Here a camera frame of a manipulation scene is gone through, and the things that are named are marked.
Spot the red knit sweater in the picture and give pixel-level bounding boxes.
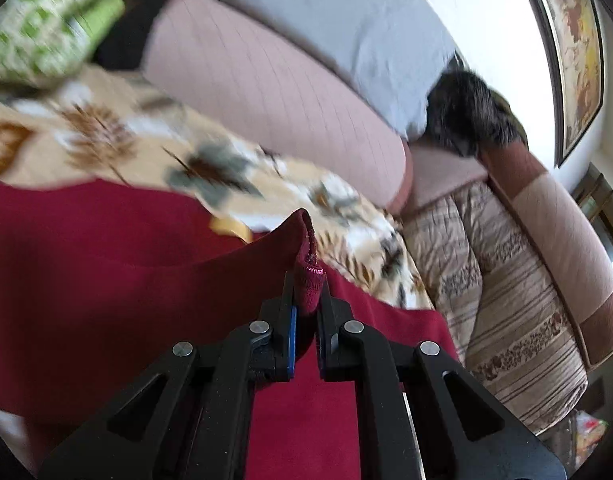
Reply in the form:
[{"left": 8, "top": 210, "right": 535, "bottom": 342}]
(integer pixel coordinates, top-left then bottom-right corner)
[{"left": 0, "top": 180, "right": 455, "bottom": 479}]

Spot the striped beige quilt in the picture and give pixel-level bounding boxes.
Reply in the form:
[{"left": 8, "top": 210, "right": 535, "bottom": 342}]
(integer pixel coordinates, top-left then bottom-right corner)
[{"left": 403, "top": 182, "right": 587, "bottom": 434}]

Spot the pink side cushion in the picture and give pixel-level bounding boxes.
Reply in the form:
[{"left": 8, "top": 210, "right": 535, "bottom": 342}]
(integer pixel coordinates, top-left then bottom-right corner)
[{"left": 402, "top": 140, "right": 613, "bottom": 370}]

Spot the floral fleece blanket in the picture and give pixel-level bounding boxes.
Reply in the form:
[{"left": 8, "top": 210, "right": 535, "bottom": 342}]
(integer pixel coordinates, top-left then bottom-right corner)
[{"left": 0, "top": 65, "right": 433, "bottom": 310}]

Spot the dark furry cushion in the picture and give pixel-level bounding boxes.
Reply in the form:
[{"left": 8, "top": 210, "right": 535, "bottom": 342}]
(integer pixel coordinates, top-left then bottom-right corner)
[{"left": 424, "top": 70, "right": 528, "bottom": 157}]

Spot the pink quilted headboard cushion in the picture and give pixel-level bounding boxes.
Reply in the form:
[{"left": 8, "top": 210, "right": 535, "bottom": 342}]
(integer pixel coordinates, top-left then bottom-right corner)
[{"left": 142, "top": 0, "right": 413, "bottom": 214}]

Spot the green patterned pillow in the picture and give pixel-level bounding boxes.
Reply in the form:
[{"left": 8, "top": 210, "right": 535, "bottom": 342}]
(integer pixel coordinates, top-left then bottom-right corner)
[{"left": 0, "top": 0, "right": 125, "bottom": 88}]

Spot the grey pillow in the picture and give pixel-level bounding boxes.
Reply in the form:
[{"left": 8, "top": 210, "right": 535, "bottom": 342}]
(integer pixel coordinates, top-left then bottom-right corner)
[{"left": 225, "top": 0, "right": 457, "bottom": 140}]

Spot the black garment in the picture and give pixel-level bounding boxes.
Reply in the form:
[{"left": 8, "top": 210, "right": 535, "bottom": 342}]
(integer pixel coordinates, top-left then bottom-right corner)
[{"left": 93, "top": 0, "right": 168, "bottom": 70}]

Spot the framed wall painting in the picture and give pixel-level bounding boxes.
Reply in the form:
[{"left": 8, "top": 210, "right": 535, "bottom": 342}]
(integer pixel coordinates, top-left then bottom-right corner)
[{"left": 529, "top": 0, "right": 604, "bottom": 165}]

